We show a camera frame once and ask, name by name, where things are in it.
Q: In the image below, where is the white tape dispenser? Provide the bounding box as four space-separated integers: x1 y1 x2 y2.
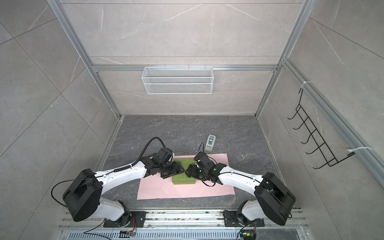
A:
205 135 216 152

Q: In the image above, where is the black wire hook rack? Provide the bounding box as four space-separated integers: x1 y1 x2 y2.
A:
287 89 355 170

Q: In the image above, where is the green connector board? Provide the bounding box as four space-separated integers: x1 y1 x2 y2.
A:
239 230 257 240

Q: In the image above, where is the aluminium rail base frame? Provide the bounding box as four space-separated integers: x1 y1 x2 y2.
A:
54 209 313 240

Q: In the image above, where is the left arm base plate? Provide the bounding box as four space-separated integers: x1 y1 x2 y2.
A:
103 211 147 228

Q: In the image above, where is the pink wrapping paper sheet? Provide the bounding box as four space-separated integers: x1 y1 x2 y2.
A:
136 153 236 201

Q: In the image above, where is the white wire mesh basket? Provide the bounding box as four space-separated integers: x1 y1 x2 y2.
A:
142 67 214 95

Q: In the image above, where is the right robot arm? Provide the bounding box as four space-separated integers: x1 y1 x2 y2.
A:
186 152 296 226

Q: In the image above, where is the green gift box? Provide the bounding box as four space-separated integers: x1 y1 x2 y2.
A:
172 159 196 185

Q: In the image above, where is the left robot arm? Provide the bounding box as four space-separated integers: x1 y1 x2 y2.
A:
63 148 185 227

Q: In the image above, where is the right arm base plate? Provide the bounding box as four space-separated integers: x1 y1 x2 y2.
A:
222 210 265 227

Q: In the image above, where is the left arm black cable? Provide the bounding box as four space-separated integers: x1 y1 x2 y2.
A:
131 137 166 167

